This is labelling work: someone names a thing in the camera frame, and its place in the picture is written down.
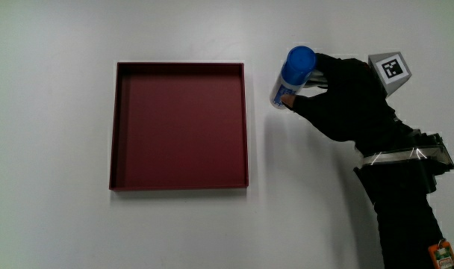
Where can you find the person's right hand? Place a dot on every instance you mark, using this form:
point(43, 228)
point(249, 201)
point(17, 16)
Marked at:
point(350, 101)

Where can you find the blue capped glue stick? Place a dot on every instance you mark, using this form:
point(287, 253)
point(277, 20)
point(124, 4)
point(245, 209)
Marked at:
point(297, 67)

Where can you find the person's right forearm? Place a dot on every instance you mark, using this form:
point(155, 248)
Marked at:
point(402, 209)

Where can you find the white desk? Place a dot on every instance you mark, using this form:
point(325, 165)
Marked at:
point(51, 149)

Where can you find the dark red square tray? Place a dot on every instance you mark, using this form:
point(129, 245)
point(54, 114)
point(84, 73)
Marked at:
point(182, 127)

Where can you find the orange electronic module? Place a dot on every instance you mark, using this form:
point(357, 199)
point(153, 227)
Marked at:
point(443, 256)

